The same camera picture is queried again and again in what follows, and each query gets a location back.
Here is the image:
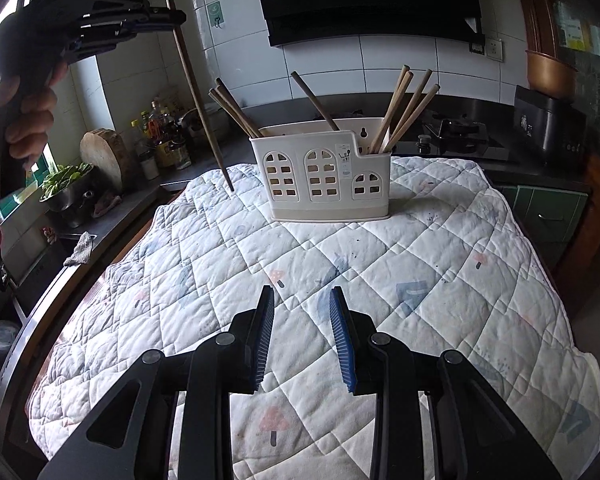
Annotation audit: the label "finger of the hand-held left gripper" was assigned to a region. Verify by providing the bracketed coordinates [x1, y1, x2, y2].
[62, 12, 187, 68]
[45, 0, 187, 23]

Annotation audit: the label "black glass gas stove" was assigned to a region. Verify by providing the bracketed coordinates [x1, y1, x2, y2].
[325, 107, 511, 163]

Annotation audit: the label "person's left hand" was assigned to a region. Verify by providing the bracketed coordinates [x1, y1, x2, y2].
[0, 74, 60, 162]

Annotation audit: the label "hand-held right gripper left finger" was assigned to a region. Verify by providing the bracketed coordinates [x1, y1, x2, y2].
[37, 285, 276, 480]

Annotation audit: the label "copper coloured pot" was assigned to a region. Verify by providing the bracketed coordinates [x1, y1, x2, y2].
[525, 49, 580, 101]

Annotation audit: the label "round wooden cutting board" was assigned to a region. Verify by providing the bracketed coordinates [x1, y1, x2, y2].
[80, 128, 133, 193]

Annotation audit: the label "adhesive wall hook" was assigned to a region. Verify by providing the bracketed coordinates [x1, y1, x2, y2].
[206, 1, 226, 30]

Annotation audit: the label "grey dish rag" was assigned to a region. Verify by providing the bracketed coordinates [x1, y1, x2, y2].
[62, 231, 98, 267]

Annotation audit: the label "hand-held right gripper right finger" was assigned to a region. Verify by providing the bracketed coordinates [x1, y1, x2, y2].
[329, 286, 563, 480]

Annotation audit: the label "green leafy vegetables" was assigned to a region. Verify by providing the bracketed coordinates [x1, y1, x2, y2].
[40, 162, 93, 198]

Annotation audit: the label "white lidded pot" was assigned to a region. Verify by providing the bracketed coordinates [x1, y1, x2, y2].
[177, 102, 218, 141]

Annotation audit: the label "white quilted blanket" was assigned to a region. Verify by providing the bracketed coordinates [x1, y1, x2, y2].
[25, 157, 600, 480]

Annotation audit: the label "black rice cooker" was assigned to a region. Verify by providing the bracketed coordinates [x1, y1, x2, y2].
[512, 85, 588, 163]

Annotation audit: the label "wooden glass door cabinet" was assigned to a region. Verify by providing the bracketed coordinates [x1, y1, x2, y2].
[507, 0, 600, 311]

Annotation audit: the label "steel bowl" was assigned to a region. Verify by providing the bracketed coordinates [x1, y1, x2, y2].
[39, 162, 98, 228]

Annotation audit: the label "cream plastic utensil holder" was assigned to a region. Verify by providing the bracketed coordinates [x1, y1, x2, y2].
[249, 117, 393, 223]

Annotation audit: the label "green cabinet door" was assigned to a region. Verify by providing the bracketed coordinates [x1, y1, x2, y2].
[495, 185, 591, 261]

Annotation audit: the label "cluster of condiment bottles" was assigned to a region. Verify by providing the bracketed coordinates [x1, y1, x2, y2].
[130, 100, 193, 181]

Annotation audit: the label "black range hood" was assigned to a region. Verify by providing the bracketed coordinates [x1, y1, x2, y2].
[245, 0, 483, 50]

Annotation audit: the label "green framed window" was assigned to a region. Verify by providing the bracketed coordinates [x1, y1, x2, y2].
[0, 0, 116, 216]

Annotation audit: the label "pink rag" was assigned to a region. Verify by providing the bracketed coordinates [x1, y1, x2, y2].
[91, 191, 125, 219]

